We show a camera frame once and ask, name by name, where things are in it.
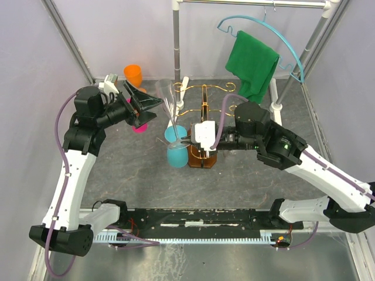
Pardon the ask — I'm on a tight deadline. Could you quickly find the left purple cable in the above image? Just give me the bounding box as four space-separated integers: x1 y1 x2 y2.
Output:
44 92 161 278

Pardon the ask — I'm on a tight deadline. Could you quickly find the orange wine glass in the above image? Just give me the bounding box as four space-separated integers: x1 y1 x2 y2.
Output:
123 64 147 93

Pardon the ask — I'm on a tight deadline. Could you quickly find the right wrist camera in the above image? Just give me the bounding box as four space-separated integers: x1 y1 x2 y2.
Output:
191 121 216 152

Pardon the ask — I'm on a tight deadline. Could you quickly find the silver clothes rail stand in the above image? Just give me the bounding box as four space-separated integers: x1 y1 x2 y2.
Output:
172 1 340 124

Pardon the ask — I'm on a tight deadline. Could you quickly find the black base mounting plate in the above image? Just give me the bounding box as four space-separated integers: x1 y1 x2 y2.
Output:
113 208 304 239

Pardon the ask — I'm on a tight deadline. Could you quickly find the green cloth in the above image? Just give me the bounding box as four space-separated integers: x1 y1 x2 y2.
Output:
225 30 280 104

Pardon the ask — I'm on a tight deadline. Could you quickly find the light blue cable duct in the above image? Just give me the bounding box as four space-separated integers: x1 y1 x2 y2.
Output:
93 230 275 245

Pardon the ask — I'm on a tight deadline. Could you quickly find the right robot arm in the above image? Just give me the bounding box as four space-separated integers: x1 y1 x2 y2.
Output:
182 101 374 234

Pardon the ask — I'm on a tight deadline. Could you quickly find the light blue clothes hanger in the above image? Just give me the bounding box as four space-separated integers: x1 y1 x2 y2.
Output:
216 15 305 83

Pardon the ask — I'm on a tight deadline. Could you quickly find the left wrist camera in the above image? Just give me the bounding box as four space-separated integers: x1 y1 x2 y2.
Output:
98 73 119 96

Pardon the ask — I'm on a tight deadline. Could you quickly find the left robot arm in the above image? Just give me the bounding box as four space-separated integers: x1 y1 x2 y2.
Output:
29 81 163 256

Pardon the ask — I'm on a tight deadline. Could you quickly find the blue wine glass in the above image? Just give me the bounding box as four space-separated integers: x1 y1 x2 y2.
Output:
164 126 189 168

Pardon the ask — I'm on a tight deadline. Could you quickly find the gold wire glass rack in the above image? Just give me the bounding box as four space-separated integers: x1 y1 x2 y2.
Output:
156 80 236 169

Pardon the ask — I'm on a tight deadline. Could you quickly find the pink wine glass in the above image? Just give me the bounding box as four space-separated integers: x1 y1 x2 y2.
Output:
132 124 148 133

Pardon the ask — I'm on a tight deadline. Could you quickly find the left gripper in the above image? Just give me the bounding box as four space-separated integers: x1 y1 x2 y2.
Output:
96 80 164 129

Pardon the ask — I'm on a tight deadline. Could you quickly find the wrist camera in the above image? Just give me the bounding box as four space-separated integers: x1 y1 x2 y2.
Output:
98 73 119 96
191 121 216 152

